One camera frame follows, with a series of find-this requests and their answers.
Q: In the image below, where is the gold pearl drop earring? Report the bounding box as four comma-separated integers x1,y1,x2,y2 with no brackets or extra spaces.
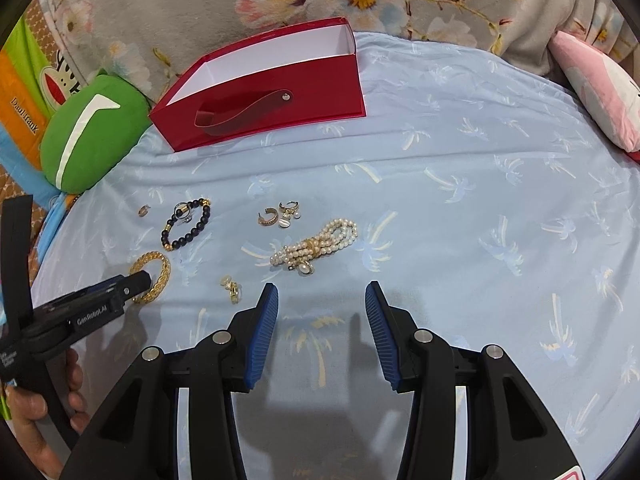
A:
278,201,302,229

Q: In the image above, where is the pink plush pillow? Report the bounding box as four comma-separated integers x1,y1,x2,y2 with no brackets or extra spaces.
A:
547,30,640,163

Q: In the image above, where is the grey floral blanket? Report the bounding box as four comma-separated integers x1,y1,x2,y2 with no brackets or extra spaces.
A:
37,0,631,106

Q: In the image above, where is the gold chain bracelet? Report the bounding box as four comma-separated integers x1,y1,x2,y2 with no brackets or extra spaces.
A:
129,252,172,306

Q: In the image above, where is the light blue palm-print sheet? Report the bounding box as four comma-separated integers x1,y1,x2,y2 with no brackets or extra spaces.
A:
30,30,640,480

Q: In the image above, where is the multi-strand pearl bracelet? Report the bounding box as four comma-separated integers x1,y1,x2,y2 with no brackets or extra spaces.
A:
270,218,359,276

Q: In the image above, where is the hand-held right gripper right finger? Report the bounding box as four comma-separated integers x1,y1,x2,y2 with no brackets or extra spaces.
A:
365,280,585,480

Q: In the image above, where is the person's left hand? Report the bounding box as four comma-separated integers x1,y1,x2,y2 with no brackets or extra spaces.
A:
0,349,97,479

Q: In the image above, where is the black bead bracelet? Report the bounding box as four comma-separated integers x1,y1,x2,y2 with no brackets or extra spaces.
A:
160,198,212,252

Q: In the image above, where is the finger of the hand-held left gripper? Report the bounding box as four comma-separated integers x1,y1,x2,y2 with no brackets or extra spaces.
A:
106,270,153,307

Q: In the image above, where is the colourful cartoon printed cloth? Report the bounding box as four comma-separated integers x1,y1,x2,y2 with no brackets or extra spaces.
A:
0,0,101,271

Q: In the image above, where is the green plush pillow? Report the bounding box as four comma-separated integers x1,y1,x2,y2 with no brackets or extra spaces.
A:
40,69,152,195

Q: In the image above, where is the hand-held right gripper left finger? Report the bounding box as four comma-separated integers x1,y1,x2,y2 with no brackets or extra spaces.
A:
60,282,279,480

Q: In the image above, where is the red box with strap handle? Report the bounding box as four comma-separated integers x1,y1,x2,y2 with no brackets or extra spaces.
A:
148,17,368,153

